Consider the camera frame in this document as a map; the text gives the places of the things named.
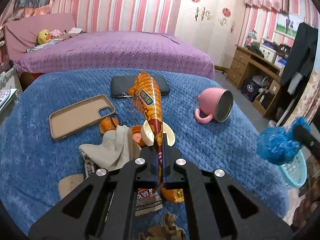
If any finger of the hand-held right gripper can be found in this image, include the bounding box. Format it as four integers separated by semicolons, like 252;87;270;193
293;124;320;157

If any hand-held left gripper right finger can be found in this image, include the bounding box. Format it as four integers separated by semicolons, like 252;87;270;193
161;144;293;240

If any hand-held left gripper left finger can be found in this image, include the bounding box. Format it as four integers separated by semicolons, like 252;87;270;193
28;145;161;240

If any torn orange peel piece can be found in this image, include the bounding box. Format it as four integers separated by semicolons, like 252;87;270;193
160;184;185;204

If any blue tinsel scrubber ball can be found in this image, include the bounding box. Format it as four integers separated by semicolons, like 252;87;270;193
256;116;312;165

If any teal plastic basket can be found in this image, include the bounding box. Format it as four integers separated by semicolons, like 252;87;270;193
277;150;308;189

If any cream plastic lid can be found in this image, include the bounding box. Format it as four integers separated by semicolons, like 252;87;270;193
140;120;175;147

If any orange snack bag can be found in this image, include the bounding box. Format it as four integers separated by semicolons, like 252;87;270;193
128;71;165;192

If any red black printed wrapper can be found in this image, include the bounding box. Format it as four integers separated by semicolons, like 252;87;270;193
135;187;163;217

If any orange bottle cap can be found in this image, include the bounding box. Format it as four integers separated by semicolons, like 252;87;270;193
130;126;147;147

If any floral cloth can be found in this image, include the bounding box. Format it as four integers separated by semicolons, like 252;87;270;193
300;62;320;123

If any beige cloth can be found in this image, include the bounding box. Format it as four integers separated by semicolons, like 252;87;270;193
79;125;142;171

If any crumpled brown paper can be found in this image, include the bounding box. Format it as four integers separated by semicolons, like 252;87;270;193
139;212;187;240

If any blue fluffy blanket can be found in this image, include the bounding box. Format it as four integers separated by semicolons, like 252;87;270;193
0;69;290;240

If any black white patterned wrapper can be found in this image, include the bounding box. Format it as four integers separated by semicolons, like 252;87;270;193
79;148;100;179

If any small orange tangerine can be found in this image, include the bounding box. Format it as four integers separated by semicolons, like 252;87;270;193
99;116;120;133

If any black printed box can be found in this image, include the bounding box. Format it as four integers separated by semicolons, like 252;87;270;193
241;78;260;102

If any pink metal mug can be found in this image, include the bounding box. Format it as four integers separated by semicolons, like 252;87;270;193
194;88;234;124

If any brown cardboard piece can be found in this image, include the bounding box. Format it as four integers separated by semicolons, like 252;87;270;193
58;174;85;200

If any black hanging garment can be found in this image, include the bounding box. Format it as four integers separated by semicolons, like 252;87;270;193
280;22;319;85

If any black bag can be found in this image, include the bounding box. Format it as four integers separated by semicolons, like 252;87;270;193
276;44;292;58

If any dark grey phone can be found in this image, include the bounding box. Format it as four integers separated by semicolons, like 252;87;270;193
111;75;170;99

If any white storage box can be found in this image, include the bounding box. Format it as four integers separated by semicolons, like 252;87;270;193
260;42;277;62

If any brown phone case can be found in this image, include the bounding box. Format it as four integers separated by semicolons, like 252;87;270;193
49;94;116;140

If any wooden desk with drawers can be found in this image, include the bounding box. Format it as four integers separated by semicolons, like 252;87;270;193
226;45;283;117

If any desk lamp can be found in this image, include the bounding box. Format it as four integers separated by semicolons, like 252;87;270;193
244;30;258;49

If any purple dotted bedspread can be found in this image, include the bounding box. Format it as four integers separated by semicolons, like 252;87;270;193
12;31;215;79

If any cream wardrobe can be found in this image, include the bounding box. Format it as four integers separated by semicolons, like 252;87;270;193
175;0;247;69

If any yellow duck plush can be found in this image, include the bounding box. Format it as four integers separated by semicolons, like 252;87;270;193
37;29;52;45

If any pink covered sofa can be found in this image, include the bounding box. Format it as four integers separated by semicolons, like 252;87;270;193
5;14;77;60

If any wall poster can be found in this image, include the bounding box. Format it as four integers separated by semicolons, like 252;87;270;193
276;12;304;39

